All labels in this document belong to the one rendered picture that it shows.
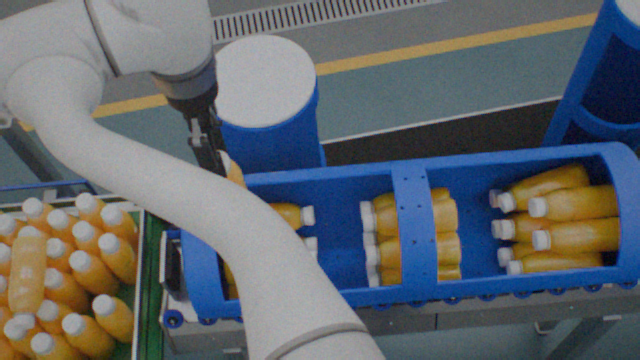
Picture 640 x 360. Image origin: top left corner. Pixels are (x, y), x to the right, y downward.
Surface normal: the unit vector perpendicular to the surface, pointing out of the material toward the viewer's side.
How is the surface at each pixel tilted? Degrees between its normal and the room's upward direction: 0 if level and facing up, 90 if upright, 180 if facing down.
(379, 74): 0
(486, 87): 0
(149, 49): 87
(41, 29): 5
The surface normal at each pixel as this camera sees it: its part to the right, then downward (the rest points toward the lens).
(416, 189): -0.07, -0.58
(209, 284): 0.01, 0.41
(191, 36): 0.65, 0.66
